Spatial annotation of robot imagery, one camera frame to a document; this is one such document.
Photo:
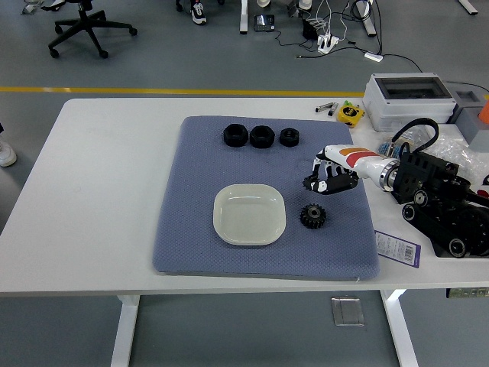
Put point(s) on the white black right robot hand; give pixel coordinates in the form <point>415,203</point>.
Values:
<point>359,158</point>

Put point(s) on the large dark metal gear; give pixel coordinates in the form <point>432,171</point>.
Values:
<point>314,216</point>

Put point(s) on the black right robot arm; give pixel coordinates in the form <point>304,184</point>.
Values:
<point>412,172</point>

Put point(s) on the small black hex nut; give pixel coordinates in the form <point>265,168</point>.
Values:
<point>289,137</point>

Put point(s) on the white flat box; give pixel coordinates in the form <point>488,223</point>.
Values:
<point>452,130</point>

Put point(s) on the large black hex nut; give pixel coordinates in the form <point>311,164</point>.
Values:
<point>235,135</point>
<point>261,137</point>

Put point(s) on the grey plastic box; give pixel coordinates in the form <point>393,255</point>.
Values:
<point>468,103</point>

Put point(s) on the two-button control box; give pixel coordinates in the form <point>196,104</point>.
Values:
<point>443,253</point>

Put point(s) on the black charger box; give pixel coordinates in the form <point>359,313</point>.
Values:
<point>309,28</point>

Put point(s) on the blue resistor tape reel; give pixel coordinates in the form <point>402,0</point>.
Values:
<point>386,147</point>

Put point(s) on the yellow tape measure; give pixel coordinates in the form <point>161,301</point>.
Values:
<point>349,114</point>

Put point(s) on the green marker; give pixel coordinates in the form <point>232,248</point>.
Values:
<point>348,103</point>

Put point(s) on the black silver small tool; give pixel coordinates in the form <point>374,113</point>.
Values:
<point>324,108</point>

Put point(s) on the clear bag of white parts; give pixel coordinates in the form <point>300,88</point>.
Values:
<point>454,147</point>

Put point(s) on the purple white label card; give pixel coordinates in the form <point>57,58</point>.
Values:
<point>397,248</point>

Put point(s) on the white power adapter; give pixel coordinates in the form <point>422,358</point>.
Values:
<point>373,56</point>

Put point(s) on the blue-grey textured mat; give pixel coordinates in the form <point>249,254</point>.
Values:
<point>248,168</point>

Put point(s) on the white power strip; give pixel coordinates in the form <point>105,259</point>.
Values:
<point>328,43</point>

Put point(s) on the white square plate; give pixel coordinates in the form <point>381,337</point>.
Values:
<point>248,216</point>

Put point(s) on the orange object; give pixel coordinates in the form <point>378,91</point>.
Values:
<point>485,112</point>

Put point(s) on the grey desk leg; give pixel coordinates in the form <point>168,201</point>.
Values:
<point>367,23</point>

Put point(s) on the metal floor hatch plate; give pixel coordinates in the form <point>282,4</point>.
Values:
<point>347,311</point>

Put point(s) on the black device with screen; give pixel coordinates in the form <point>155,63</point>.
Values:
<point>264,23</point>

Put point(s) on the grey under-table socket strip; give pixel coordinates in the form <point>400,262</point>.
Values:
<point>468,293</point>

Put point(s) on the white table leg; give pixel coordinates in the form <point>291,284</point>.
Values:
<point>399,332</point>
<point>124,332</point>

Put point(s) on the white desk leg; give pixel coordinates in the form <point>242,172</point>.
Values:
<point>243,17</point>

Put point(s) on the person's dark white shoe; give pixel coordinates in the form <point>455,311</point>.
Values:
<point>198,13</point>

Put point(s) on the black office chair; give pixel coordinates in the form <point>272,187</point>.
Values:
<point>86,21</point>

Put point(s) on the silver metal object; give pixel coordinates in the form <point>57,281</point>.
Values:
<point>32,8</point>

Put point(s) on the grey electrical enclosure box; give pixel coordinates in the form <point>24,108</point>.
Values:
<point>401,111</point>

